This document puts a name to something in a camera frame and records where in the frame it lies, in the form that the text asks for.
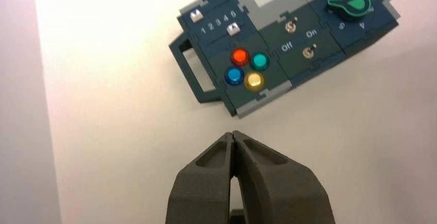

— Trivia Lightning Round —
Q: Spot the green push button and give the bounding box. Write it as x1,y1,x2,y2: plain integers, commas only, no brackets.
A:
249,51,271,72

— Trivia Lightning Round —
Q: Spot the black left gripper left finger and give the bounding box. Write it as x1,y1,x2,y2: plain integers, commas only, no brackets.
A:
165,132,234,224

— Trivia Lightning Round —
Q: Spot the yellow push button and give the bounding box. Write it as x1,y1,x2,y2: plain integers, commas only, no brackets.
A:
243,71,265,92

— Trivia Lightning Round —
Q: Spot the blue grey control box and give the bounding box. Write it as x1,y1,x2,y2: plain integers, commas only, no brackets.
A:
168,0,405,120

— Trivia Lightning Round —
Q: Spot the green rotary knob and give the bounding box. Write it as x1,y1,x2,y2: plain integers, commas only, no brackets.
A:
327,0,373,23

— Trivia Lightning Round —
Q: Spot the metal toggle switch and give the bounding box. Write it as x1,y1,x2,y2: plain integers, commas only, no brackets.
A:
285,18,298,34
302,44,316,59

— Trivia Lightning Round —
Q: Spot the blue push button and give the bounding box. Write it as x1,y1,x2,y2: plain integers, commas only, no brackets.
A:
224,66,245,87

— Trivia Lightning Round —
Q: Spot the white slider knob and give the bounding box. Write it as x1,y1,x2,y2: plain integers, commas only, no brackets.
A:
226,22,241,37
190,9,204,23

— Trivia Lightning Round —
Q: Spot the red push button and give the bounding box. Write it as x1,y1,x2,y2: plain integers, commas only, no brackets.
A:
230,47,251,68

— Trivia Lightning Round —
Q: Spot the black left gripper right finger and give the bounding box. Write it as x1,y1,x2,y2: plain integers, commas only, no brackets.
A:
232,130,337,224

